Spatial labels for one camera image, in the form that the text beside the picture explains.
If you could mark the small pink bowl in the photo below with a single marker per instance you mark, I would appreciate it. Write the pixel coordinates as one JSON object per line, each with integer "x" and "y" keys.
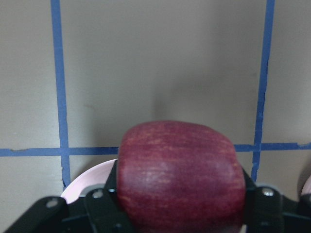
{"x": 306, "y": 189}

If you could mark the large pink plate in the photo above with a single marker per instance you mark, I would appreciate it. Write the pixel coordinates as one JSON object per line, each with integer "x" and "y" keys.
{"x": 93, "y": 178}

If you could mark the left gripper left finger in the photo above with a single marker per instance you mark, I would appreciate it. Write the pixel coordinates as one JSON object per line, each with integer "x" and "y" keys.
{"x": 111, "y": 182}

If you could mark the red apple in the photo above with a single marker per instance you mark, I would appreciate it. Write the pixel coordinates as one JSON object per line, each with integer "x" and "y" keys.
{"x": 178, "y": 177}

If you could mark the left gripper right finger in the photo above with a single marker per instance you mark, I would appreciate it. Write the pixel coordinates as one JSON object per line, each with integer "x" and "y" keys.
{"x": 249, "y": 183}

